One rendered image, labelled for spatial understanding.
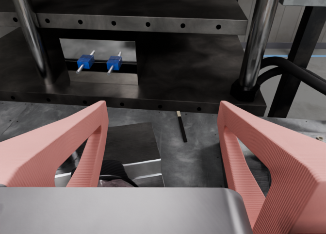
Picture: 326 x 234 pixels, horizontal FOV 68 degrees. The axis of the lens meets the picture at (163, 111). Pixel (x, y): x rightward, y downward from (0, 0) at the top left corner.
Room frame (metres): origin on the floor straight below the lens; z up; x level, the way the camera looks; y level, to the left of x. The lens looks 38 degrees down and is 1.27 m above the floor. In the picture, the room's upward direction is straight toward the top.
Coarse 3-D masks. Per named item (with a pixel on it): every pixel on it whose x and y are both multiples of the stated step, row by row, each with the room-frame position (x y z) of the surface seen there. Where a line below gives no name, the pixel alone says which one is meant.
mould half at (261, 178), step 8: (312, 136) 0.44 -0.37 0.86; (240, 144) 0.34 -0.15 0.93; (248, 152) 0.31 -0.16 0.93; (248, 160) 0.29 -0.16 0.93; (256, 160) 0.29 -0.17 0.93; (224, 168) 0.37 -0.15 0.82; (256, 168) 0.28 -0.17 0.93; (264, 168) 0.28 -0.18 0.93; (224, 176) 0.35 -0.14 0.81; (256, 176) 0.27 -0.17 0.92; (264, 176) 0.27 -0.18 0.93; (224, 184) 0.34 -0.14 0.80; (264, 184) 0.25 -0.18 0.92; (264, 192) 0.24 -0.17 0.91
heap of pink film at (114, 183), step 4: (100, 180) 0.28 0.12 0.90; (104, 180) 0.28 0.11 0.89; (112, 180) 0.28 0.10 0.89; (116, 180) 0.28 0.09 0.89; (120, 180) 0.28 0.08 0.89; (100, 184) 0.27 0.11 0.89; (104, 184) 0.27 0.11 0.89; (108, 184) 0.27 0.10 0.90; (112, 184) 0.27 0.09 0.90; (116, 184) 0.27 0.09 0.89; (120, 184) 0.27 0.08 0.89; (124, 184) 0.27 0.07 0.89; (128, 184) 0.27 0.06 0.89
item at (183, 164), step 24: (0, 120) 0.56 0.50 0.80; (24, 120) 0.56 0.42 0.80; (48, 120) 0.56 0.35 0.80; (120, 120) 0.57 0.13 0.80; (144, 120) 0.57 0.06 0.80; (168, 120) 0.57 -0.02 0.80; (192, 120) 0.57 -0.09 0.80; (216, 120) 0.57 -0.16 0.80; (288, 120) 0.57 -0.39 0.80; (312, 120) 0.57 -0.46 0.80; (168, 144) 0.47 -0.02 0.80; (192, 144) 0.47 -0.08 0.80; (216, 144) 0.47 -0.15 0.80; (168, 168) 0.38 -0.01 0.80; (192, 168) 0.38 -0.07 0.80; (216, 168) 0.38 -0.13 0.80
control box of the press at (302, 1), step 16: (288, 0) 0.82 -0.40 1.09; (304, 0) 0.82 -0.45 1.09; (320, 0) 0.81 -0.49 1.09; (304, 16) 0.90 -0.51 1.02; (320, 16) 0.86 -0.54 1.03; (304, 32) 0.86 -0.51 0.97; (320, 32) 0.86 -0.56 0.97; (304, 48) 0.86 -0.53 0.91; (304, 64) 0.86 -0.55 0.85; (288, 80) 0.86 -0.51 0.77; (288, 96) 0.86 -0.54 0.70; (272, 112) 0.88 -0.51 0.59
